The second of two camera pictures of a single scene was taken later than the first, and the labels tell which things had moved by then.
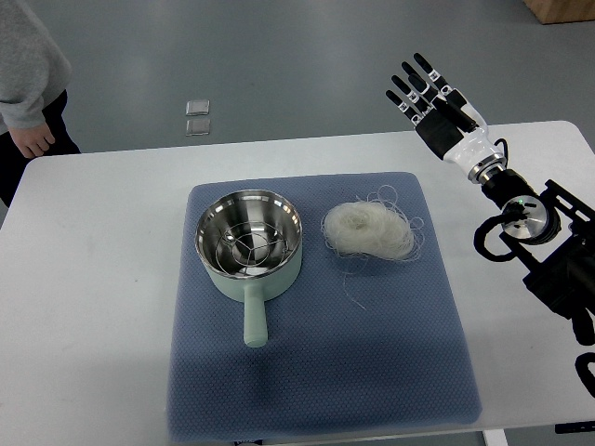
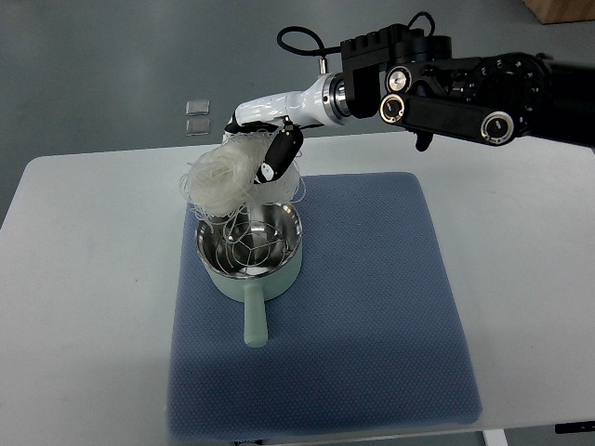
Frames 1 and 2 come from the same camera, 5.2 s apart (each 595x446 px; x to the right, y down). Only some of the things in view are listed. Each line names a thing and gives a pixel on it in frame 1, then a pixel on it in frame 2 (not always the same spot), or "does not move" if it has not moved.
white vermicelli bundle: x=375 y=227 -> x=220 y=181
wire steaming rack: x=251 y=248 does not move
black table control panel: x=575 y=426 does not move
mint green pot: x=250 y=248 does not move
